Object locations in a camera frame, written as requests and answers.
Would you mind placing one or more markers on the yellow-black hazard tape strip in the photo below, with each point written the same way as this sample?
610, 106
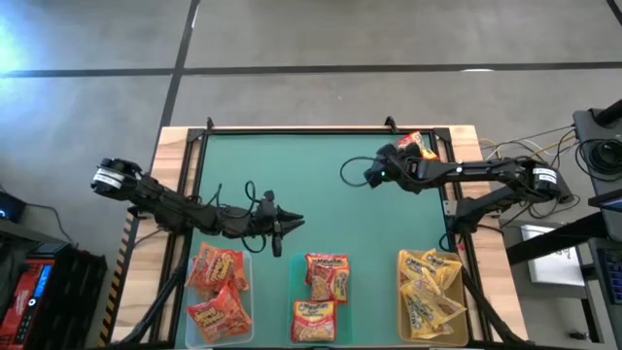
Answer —
116, 282

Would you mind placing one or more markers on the brown tray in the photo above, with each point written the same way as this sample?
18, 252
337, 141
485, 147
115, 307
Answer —
459, 321

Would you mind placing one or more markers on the keyboard with coloured keys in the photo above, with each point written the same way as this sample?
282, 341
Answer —
613, 274

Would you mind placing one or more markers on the white box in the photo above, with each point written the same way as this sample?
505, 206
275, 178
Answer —
554, 257

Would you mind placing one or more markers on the small black box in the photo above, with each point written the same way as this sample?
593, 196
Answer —
10, 206

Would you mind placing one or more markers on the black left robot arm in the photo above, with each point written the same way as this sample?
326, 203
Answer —
165, 204

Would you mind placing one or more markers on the red and black device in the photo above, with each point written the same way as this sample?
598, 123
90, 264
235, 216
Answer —
29, 296

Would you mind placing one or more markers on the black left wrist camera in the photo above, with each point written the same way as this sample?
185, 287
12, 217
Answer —
277, 245

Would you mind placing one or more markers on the clear plastic tray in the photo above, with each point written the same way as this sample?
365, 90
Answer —
194, 335

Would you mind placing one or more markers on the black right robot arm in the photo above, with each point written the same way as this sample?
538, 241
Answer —
486, 170

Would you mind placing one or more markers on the green translucent plastic tray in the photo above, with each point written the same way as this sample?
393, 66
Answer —
297, 291

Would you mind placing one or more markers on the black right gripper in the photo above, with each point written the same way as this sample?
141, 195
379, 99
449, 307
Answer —
396, 167

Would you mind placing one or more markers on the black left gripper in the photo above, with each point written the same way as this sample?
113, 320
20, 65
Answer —
269, 219

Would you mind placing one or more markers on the black frame clamp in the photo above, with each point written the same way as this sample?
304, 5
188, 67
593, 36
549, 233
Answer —
390, 124
210, 124

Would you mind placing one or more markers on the black equipment cart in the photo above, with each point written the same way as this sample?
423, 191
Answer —
597, 126

